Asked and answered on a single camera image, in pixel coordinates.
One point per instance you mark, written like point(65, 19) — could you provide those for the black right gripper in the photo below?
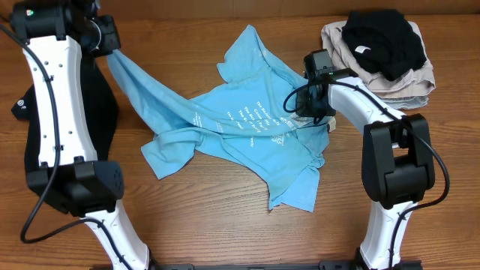
point(307, 101)

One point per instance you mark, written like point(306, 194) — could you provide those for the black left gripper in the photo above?
point(109, 41)

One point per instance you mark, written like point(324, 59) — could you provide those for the light blue t-shirt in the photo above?
point(248, 120)

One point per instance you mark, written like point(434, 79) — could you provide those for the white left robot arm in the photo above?
point(61, 41)

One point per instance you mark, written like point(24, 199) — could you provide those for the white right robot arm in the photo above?
point(397, 166)

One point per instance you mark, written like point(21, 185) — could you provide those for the black shirt on left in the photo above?
point(101, 114)

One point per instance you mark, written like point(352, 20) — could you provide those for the grey denim folded garment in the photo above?
point(407, 103)

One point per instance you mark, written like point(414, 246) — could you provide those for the black folded garment on pile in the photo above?
point(383, 42)

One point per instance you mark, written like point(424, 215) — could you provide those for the beige folded garment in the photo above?
point(414, 83)

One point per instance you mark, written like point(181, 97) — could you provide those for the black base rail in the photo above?
point(258, 266)

